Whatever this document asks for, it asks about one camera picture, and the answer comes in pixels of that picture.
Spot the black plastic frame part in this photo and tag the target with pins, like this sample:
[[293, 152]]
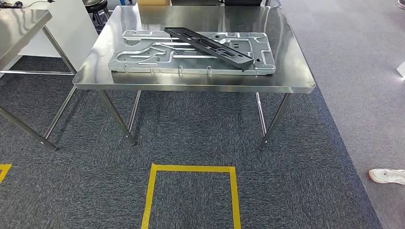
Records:
[[215, 49]]

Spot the steel workbench table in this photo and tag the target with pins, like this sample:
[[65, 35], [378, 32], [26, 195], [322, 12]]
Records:
[[205, 17], [19, 28]]

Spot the yellow floor tape square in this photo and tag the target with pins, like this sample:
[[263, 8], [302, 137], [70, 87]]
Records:
[[189, 168], [4, 167]]

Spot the grey stamped metal panel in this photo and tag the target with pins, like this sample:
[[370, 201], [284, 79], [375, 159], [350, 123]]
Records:
[[142, 57]]

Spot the black bag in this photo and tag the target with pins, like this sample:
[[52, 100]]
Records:
[[243, 2]]

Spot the cardboard box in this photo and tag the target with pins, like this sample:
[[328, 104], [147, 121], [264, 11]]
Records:
[[155, 2]]

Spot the black round stool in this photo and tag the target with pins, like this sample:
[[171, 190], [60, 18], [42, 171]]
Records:
[[95, 4]]

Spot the white cabinet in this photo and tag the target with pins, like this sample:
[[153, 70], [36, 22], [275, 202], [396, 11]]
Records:
[[69, 31]]

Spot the person's white shoe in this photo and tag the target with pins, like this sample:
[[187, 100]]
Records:
[[386, 176]]

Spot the white flat floor object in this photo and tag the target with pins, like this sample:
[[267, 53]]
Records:
[[401, 69]]

